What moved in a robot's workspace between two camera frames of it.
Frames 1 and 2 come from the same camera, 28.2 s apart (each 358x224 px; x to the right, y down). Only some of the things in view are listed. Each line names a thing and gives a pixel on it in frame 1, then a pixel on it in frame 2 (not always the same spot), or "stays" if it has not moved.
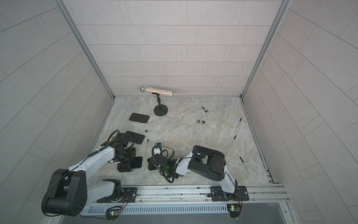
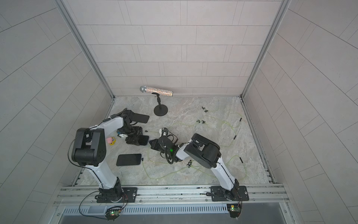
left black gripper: (127, 166) -> (133, 140)
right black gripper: (151, 163) -> (155, 146)
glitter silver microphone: (144, 89) stays
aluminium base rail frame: (270, 197) stays
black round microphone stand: (160, 110) stays
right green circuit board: (234, 209) stays
